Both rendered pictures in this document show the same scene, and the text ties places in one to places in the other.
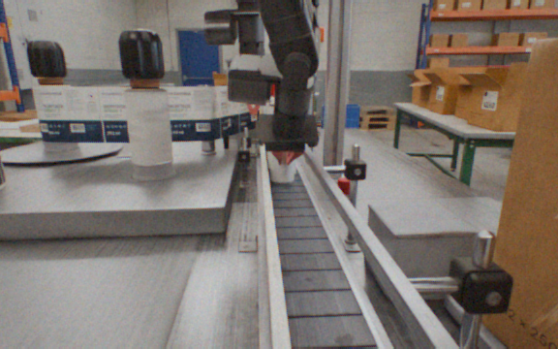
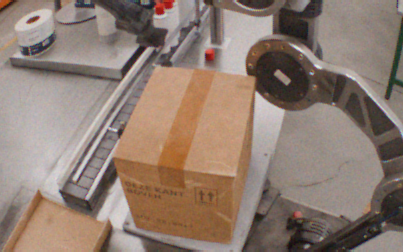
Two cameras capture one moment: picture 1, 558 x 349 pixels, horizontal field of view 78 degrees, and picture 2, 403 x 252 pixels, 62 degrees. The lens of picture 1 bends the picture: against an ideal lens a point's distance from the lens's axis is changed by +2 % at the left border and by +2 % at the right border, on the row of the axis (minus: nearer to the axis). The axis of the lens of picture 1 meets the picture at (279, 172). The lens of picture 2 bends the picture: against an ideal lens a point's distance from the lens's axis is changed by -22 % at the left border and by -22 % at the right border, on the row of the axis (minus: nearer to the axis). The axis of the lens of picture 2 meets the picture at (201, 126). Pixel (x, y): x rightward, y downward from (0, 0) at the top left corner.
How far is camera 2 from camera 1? 0.97 m
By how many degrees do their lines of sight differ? 35
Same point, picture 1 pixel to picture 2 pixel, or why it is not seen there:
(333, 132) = (215, 18)
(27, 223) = (58, 65)
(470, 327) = not seen: hidden behind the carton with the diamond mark
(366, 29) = not seen: outside the picture
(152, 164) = (105, 35)
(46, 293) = (59, 98)
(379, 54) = not seen: outside the picture
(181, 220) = (105, 71)
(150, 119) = (104, 17)
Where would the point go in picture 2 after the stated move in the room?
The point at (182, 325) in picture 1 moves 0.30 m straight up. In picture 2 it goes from (87, 119) to (70, 45)
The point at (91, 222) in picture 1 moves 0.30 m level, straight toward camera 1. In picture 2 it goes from (76, 68) to (66, 119)
